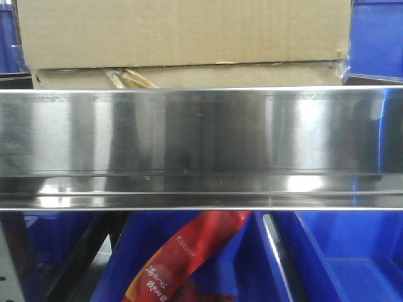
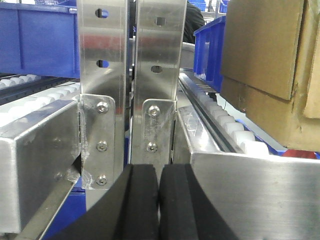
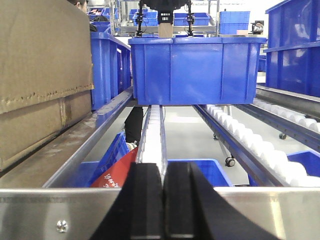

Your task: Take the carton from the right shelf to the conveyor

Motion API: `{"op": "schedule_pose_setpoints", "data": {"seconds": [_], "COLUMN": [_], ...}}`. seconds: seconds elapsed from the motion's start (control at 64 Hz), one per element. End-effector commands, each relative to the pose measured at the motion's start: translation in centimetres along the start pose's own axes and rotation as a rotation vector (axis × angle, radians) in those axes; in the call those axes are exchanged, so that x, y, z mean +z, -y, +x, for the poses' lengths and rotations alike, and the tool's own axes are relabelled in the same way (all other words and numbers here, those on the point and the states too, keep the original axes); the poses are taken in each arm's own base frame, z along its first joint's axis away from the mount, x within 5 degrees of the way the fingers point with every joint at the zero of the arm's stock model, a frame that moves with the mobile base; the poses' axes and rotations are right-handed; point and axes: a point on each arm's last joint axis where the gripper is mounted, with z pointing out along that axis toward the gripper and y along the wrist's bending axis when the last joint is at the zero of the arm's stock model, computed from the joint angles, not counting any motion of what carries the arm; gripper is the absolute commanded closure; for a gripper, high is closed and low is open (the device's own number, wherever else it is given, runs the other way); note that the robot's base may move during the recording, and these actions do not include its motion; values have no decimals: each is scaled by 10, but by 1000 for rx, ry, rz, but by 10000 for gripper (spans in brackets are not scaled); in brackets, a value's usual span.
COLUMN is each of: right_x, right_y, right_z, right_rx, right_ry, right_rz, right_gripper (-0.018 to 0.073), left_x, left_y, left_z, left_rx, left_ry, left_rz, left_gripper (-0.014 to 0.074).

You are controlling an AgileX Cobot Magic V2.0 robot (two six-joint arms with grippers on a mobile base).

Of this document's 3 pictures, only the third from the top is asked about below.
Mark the steel shelf divider rail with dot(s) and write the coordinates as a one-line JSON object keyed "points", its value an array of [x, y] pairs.
{"points": [[51, 164]]}

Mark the white roller track far right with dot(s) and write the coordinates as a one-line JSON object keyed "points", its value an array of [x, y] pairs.
{"points": [[293, 124]]}

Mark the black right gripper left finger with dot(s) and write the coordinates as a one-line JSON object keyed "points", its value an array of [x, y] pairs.
{"points": [[137, 212]]}

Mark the blue plastic bin left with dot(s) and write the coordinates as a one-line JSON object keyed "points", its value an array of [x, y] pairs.
{"points": [[111, 61]]}

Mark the white roller track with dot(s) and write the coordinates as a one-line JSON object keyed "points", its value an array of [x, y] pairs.
{"points": [[293, 124], [152, 146], [265, 164]]}

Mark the black caster wheel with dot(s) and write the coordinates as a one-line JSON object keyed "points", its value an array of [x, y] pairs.
{"points": [[230, 162]]}

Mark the brown cardboard carton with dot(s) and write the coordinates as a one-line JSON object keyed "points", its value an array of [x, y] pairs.
{"points": [[46, 73]]}

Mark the red printed bag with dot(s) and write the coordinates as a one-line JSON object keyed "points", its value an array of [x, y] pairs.
{"points": [[116, 175]]}

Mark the blue plastic bin centre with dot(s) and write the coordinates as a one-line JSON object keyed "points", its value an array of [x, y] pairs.
{"points": [[195, 70]]}

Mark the blue bin lower right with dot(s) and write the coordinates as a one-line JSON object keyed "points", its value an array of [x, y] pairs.
{"points": [[310, 159]]}

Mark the blue plastic bin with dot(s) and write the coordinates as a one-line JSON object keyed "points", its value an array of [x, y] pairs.
{"points": [[111, 61], [195, 70]]}

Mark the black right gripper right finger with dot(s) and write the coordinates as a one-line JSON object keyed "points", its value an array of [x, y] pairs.
{"points": [[193, 210]]}

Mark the stacked blue bins right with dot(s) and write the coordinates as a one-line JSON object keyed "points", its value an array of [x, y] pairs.
{"points": [[293, 53]]}

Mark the stainless steel shelf front rail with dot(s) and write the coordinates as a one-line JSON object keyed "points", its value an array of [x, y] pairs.
{"points": [[290, 213]]}

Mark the white roller track centre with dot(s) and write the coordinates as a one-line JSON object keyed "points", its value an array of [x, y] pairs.
{"points": [[152, 146]]}

